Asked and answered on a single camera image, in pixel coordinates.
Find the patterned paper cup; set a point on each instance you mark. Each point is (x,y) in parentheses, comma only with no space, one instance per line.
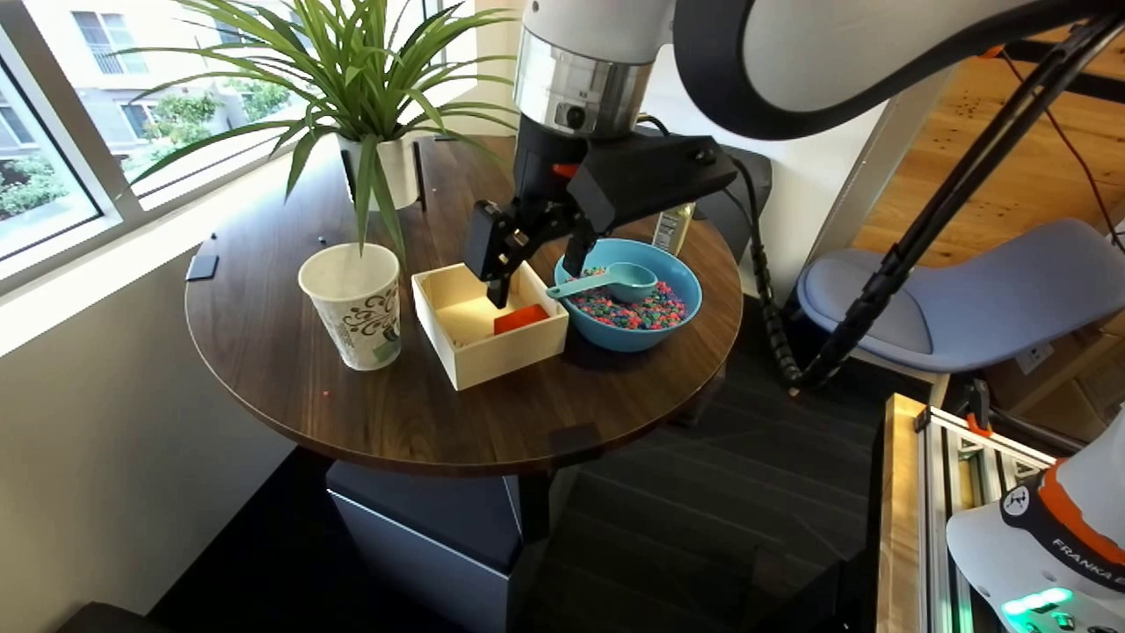
(356,310)

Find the blue grey shell chair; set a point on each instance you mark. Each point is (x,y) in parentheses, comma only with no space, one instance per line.
(961,302)

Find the white robot base orange band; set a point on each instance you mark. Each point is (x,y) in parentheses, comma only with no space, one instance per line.
(1056,550)

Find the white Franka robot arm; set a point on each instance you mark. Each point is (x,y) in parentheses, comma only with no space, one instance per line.
(820,47)

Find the grey blue storage box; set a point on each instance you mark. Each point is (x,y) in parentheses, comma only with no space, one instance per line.
(422,528)

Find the aluminium and wood frame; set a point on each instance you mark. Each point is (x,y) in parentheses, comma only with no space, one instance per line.
(914,515)

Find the colourful candy pieces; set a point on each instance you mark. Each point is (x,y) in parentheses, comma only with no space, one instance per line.
(636,316)

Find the white plant pot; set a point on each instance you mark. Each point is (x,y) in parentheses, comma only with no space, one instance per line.
(397,171)

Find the teal measuring scoop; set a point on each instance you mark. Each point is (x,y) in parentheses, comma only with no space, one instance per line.
(617,282)

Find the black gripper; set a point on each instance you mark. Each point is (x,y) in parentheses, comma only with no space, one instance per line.
(541,176)

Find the blue bowl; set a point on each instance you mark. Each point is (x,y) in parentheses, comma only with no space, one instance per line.
(633,338)

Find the orange block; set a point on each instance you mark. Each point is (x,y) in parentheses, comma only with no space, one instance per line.
(521,317)

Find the light wooden box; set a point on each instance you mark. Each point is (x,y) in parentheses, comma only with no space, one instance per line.
(504,352)

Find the green spiky plant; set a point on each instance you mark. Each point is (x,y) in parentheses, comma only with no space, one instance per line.
(337,71)

